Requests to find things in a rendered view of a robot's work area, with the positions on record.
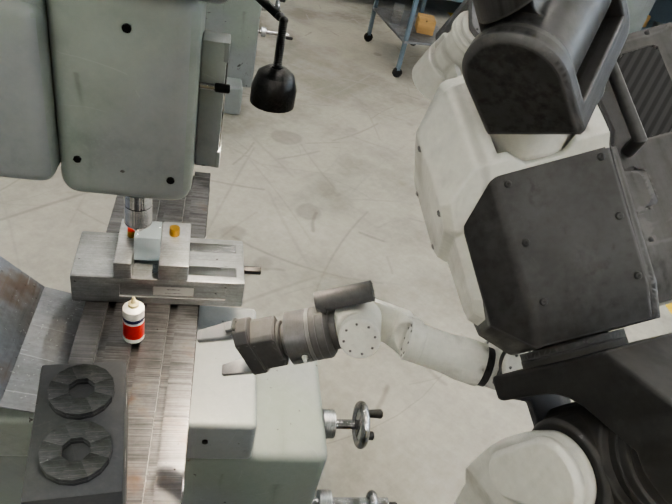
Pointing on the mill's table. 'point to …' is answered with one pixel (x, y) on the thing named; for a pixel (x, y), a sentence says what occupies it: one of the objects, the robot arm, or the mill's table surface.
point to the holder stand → (79, 436)
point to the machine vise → (113, 277)
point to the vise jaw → (174, 253)
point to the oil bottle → (133, 321)
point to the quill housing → (127, 93)
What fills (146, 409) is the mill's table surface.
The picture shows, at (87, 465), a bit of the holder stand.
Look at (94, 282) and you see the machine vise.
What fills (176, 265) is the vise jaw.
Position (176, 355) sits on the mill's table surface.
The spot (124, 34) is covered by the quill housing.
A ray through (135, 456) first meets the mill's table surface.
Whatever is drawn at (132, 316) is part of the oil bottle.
